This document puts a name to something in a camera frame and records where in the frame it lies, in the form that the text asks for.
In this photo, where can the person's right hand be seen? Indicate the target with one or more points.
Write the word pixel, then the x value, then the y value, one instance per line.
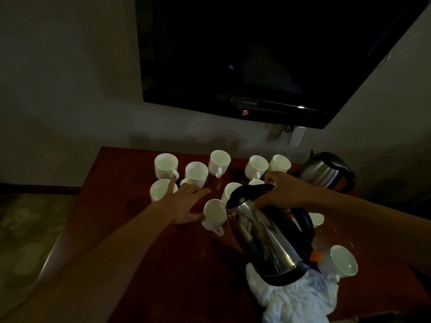
pixel 289 195

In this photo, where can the person's left hand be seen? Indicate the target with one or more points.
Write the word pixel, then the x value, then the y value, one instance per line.
pixel 182 205

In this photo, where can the white ceramic cup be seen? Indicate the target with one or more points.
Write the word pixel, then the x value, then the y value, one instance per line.
pixel 279 163
pixel 256 166
pixel 343 262
pixel 158 191
pixel 316 219

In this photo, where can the steel kettle with black lid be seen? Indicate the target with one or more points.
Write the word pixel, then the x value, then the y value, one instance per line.
pixel 320 171

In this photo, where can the black and steel kettle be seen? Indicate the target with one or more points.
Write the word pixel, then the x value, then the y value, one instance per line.
pixel 269 248

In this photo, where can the white cloth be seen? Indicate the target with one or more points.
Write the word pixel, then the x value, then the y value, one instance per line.
pixel 293 299

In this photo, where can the person's right forearm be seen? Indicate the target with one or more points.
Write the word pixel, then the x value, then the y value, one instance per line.
pixel 370 225

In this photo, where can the person's left forearm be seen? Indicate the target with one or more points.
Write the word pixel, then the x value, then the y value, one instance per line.
pixel 84 265

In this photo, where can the dark red wooden table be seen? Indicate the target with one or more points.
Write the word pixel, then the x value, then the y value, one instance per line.
pixel 202 282

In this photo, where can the black wall television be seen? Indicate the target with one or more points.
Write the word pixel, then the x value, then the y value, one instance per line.
pixel 252 47

